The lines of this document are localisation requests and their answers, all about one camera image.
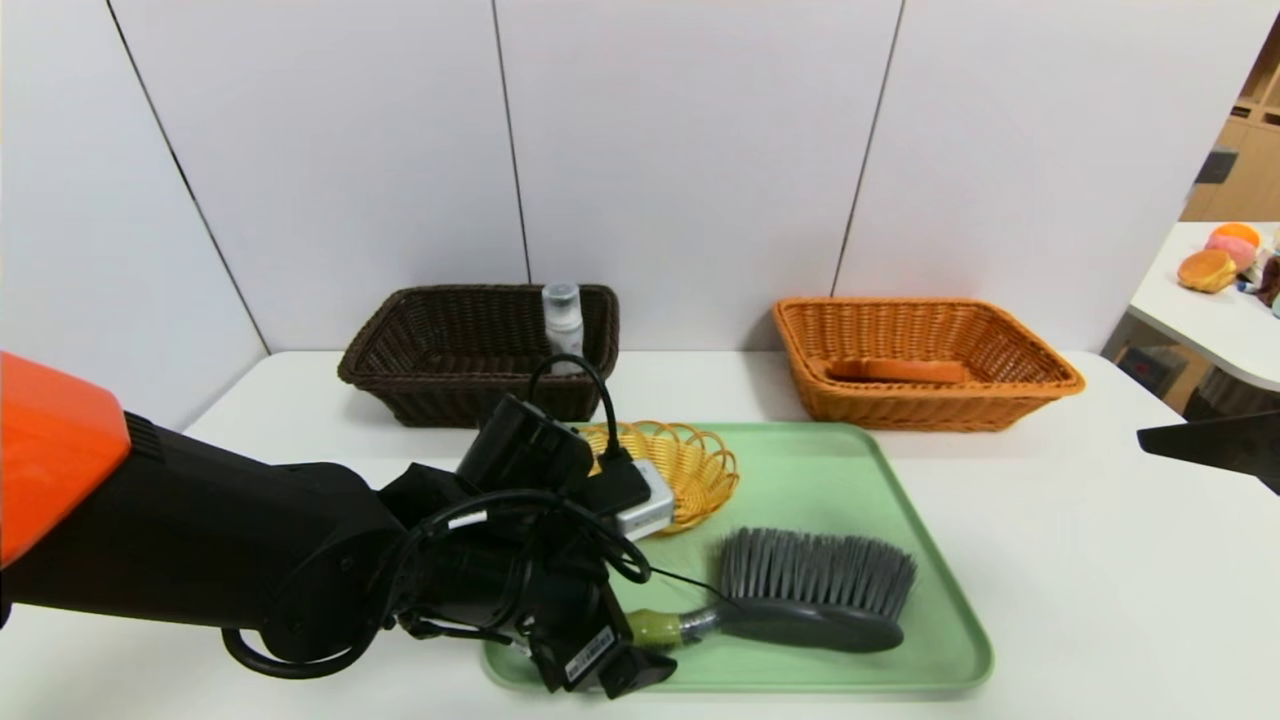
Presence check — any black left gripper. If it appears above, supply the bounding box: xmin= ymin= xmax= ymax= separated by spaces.
xmin=511 ymin=575 xmax=678 ymax=700

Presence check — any grey brush with green handle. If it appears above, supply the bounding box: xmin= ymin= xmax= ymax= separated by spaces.
xmin=625 ymin=528 xmax=918 ymax=655

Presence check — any white spray bottle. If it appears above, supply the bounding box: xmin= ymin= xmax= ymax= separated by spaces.
xmin=542 ymin=281 xmax=587 ymax=377

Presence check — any toy bread slice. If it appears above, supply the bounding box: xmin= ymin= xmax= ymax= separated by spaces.
xmin=828 ymin=358 xmax=971 ymax=386

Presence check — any small yellow wicker basket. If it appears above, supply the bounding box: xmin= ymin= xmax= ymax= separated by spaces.
xmin=575 ymin=420 xmax=741 ymax=536

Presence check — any dark brown wicker basket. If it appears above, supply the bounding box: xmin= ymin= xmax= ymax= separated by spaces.
xmin=338 ymin=284 xmax=621 ymax=429

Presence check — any orange wicker basket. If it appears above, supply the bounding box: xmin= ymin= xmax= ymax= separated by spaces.
xmin=771 ymin=297 xmax=1086 ymax=433

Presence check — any pink toy food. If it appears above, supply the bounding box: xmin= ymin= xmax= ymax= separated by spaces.
xmin=1205 ymin=235 xmax=1257 ymax=273

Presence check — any light green plastic tray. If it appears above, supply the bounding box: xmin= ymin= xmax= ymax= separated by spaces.
xmin=481 ymin=422 xmax=995 ymax=693

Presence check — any white side table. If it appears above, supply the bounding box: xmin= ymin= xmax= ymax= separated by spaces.
xmin=1128 ymin=222 xmax=1280 ymax=393

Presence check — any toy burger bun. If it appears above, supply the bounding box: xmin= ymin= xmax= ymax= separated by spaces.
xmin=1177 ymin=250 xmax=1239 ymax=295

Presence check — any wooden shelf unit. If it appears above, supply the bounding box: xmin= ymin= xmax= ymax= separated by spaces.
xmin=1185 ymin=20 xmax=1280 ymax=225

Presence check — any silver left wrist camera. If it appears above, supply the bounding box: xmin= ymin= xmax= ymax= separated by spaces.
xmin=612 ymin=458 xmax=677 ymax=542

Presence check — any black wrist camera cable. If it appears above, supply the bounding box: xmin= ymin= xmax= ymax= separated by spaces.
xmin=527 ymin=353 xmax=653 ymax=517

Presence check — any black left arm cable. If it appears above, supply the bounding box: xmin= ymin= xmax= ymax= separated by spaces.
xmin=220 ymin=488 xmax=653 ymax=682

